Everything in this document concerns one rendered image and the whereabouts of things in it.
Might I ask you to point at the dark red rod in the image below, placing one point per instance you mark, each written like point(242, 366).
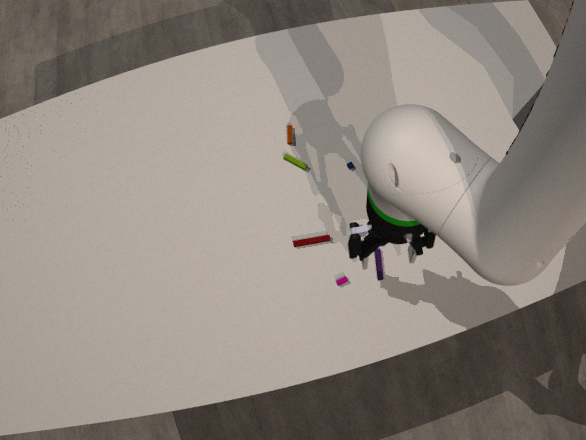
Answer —
point(311, 240)

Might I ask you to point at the purple rod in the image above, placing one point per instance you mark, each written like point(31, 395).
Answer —
point(379, 264)

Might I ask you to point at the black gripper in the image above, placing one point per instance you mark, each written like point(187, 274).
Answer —
point(363, 247)

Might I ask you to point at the lime green rod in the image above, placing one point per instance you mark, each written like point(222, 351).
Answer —
point(295, 162)

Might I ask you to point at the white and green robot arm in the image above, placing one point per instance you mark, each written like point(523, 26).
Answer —
point(507, 222)

